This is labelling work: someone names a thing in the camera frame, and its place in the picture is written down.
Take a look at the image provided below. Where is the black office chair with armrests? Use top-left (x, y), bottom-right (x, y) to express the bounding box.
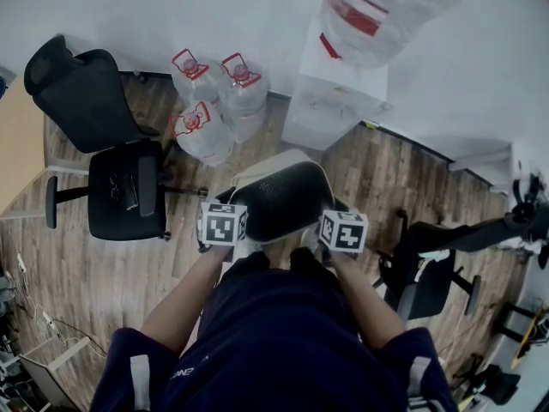
top-left (371, 207), bottom-right (549, 322)

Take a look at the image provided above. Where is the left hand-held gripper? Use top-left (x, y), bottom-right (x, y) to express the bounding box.
top-left (196, 202), bottom-right (250, 255)

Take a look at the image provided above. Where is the person's left forearm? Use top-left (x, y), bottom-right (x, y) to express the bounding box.
top-left (140, 245), bottom-right (235, 354)

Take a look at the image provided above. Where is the black mesh office chair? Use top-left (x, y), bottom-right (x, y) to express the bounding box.
top-left (23, 34), bottom-right (209, 242)

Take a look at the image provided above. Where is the light wooden desk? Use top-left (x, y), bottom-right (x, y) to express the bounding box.
top-left (0, 72), bottom-right (46, 219)

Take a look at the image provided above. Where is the white water dispenser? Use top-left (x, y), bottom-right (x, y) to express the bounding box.
top-left (281, 17), bottom-right (395, 152)

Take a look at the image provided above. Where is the white table frame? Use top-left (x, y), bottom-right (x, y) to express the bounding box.
top-left (16, 336), bottom-right (94, 408)

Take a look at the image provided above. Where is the clear water bottle red handle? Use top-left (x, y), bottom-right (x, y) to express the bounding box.
top-left (171, 48), bottom-right (225, 110)
top-left (217, 52), bottom-right (269, 144)
top-left (168, 100), bottom-right (236, 167)

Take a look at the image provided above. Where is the person's dark navy shirt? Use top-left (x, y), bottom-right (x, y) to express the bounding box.
top-left (88, 246), bottom-right (461, 412)

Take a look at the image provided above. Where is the large clear water jug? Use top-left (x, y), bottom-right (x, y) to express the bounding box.
top-left (317, 0), bottom-right (465, 70)

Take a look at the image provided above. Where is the yellow tool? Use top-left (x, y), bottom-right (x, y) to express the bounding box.
top-left (509, 306), bottom-right (549, 372)

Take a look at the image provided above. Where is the black bag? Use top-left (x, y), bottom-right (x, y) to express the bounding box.
top-left (470, 361), bottom-right (522, 406)

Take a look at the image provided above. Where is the small black device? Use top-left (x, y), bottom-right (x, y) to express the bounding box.
top-left (121, 175), bottom-right (142, 212)

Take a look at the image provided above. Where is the white power strip with cables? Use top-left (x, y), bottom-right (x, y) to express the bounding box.
top-left (11, 251), bottom-right (108, 358)

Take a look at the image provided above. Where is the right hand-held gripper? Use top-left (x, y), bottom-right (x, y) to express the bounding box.
top-left (317, 209), bottom-right (370, 256)

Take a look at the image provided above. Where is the person's right forearm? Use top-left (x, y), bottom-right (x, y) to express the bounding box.
top-left (329, 253), bottom-right (407, 345)

